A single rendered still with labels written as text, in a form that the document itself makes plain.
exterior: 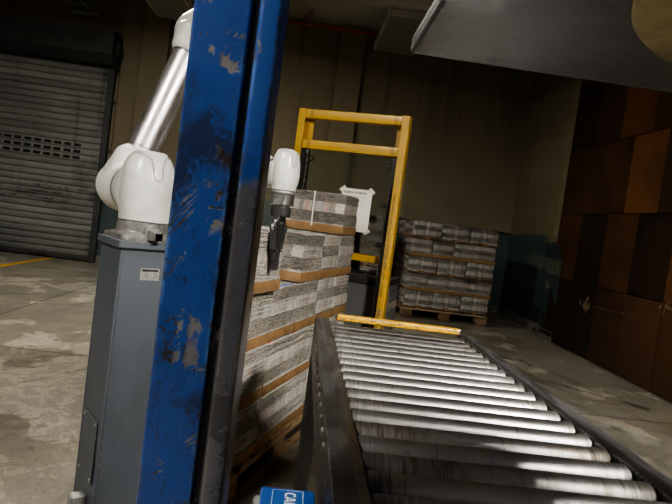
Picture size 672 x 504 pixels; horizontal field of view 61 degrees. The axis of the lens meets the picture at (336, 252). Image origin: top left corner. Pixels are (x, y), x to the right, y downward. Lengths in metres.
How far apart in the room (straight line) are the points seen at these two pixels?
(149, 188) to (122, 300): 0.34
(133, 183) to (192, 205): 1.26
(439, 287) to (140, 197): 6.26
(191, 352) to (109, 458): 1.38
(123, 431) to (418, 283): 6.10
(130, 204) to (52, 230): 8.12
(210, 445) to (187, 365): 0.08
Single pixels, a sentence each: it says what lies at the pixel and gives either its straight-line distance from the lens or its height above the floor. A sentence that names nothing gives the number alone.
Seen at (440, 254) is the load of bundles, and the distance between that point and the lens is 7.69.
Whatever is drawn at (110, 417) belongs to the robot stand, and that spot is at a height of 0.48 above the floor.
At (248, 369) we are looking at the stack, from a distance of 2.26.
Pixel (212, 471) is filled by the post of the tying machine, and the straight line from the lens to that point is 0.58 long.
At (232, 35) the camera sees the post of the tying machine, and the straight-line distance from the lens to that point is 0.56.
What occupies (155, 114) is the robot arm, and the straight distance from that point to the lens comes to 2.04.
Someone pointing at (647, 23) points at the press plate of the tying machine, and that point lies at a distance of 0.44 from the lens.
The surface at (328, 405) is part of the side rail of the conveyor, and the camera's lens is 1.08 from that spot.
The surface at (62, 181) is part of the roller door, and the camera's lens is 9.85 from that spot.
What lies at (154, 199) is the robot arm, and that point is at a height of 1.13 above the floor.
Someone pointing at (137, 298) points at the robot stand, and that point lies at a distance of 1.79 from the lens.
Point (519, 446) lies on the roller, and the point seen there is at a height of 0.79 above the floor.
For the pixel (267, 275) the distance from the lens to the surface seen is 2.19.
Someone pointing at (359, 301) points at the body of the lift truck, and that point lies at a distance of 3.87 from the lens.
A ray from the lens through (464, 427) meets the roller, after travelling 1.11.
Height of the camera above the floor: 1.13
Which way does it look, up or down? 3 degrees down
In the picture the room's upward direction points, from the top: 8 degrees clockwise
